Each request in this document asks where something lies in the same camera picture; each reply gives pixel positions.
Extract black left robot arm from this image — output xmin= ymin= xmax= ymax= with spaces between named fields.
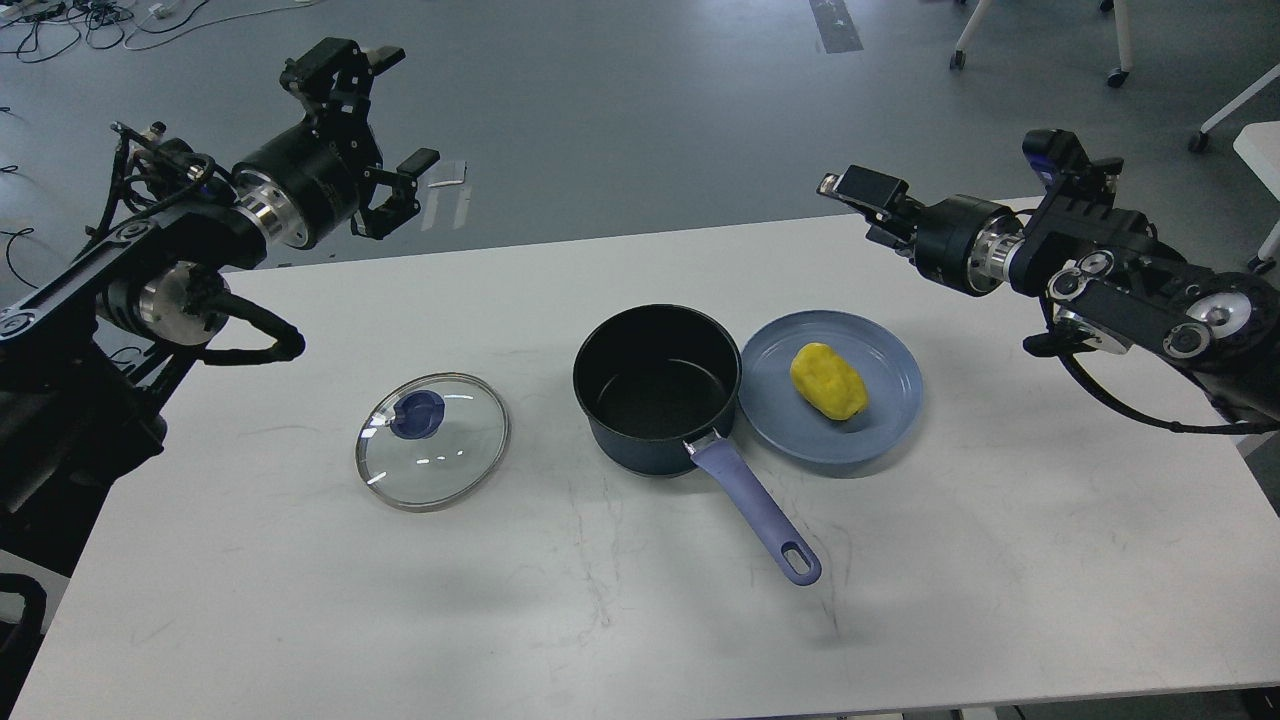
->
xmin=3 ymin=37 xmax=440 ymax=707

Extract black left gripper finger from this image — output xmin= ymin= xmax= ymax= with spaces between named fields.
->
xmin=279 ymin=38 xmax=406 ymax=167
xmin=349 ymin=149 xmax=442 ymax=240

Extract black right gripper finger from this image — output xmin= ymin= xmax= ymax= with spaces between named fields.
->
xmin=817 ymin=167 xmax=924 ymax=236
xmin=867 ymin=224 xmax=916 ymax=259

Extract black floor cable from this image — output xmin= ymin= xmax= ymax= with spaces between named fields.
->
xmin=0 ymin=105 xmax=61 ymax=291

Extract blue round plate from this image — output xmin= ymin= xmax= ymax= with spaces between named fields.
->
xmin=740 ymin=310 xmax=924 ymax=475

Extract white table at right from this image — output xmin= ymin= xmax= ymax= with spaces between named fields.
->
xmin=1233 ymin=122 xmax=1280 ymax=278

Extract white chair legs with casters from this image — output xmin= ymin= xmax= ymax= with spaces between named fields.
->
xmin=948 ymin=1 xmax=1279 ymax=154

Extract dark blue saucepan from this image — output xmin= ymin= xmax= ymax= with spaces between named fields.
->
xmin=571 ymin=304 xmax=823 ymax=587

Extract yellow potato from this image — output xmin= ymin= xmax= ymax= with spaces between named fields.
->
xmin=788 ymin=342 xmax=870 ymax=421

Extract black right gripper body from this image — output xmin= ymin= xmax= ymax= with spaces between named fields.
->
xmin=911 ymin=195 xmax=1023 ymax=297

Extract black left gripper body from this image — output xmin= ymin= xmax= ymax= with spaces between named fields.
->
xmin=232 ymin=128 xmax=364 ymax=250

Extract glass pot lid blue knob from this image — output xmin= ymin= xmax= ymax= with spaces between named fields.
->
xmin=355 ymin=372 xmax=511 ymax=512

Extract tangled floor cables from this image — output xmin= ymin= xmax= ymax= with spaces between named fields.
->
xmin=0 ymin=0 xmax=321 ymax=63

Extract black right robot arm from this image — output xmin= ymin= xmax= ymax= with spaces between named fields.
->
xmin=817 ymin=129 xmax=1279 ymax=436

